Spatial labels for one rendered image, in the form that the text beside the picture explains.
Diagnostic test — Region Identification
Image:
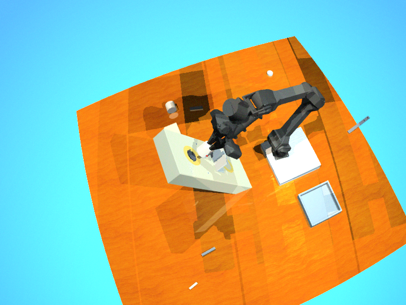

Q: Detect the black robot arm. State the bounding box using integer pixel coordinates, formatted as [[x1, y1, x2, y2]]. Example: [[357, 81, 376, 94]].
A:
[[211, 82, 325, 160]]

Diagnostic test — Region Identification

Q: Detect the light blue square tray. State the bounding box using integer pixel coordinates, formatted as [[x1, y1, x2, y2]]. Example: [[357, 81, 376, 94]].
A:
[[297, 181, 342, 228]]

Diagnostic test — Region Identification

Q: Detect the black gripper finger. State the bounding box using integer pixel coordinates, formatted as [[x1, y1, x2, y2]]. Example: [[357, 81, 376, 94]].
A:
[[207, 130, 224, 145], [209, 137, 224, 150]]

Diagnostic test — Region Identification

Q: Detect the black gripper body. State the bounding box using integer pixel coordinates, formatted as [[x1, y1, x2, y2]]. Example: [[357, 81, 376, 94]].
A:
[[210, 109, 247, 160]]

